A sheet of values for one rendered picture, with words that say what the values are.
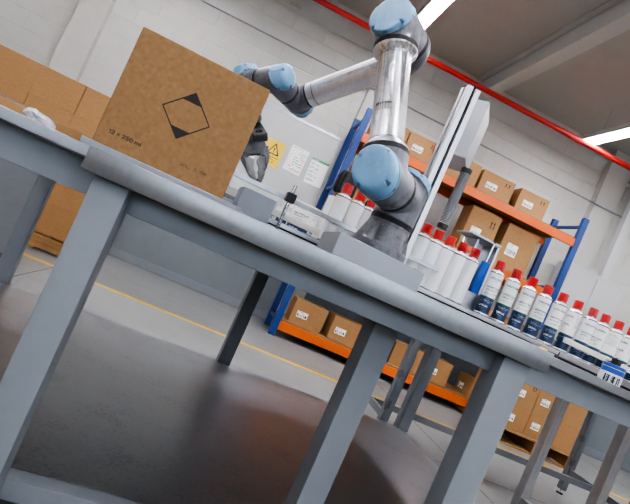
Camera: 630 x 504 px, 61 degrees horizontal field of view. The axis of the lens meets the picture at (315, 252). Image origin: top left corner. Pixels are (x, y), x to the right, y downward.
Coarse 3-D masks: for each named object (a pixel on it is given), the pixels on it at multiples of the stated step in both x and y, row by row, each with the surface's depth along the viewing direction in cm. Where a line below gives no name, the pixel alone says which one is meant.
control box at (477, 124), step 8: (480, 104) 164; (488, 104) 163; (472, 112) 164; (480, 112) 163; (488, 112) 168; (472, 120) 164; (480, 120) 163; (488, 120) 175; (472, 128) 163; (480, 128) 166; (464, 136) 163; (472, 136) 163; (480, 136) 173; (464, 144) 163; (472, 144) 164; (456, 152) 163; (464, 152) 163; (472, 152) 171; (456, 160) 168; (464, 160) 165; (472, 160) 178; (456, 168) 176
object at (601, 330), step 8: (600, 320) 204; (608, 320) 203; (600, 328) 202; (608, 328) 202; (592, 336) 203; (600, 336) 202; (592, 344) 202; (600, 344) 202; (584, 360) 202; (592, 360) 202
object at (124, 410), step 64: (0, 128) 91; (0, 320) 174; (64, 384) 147; (128, 384) 168; (192, 384) 195; (256, 384) 234; (576, 384) 128; (64, 448) 115; (128, 448) 127; (192, 448) 142; (256, 448) 162; (320, 448) 111; (384, 448) 223
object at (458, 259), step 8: (464, 248) 184; (456, 256) 183; (464, 256) 183; (456, 264) 183; (448, 272) 183; (456, 272) 183; (448, 280) 183; (456, 280) 184; (440, 288) 183; (448, 288) 183; (448, 296) 183
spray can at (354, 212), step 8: (360, 192) 172; (352, 200) 172; (360, 200) 172; (352, 208) 171; (360, 208) 171; (344, 216) 172; (352, 216) 170; (360, 216) 172; (352, 224) 171; (344, 232) 170; (352, 232) 171
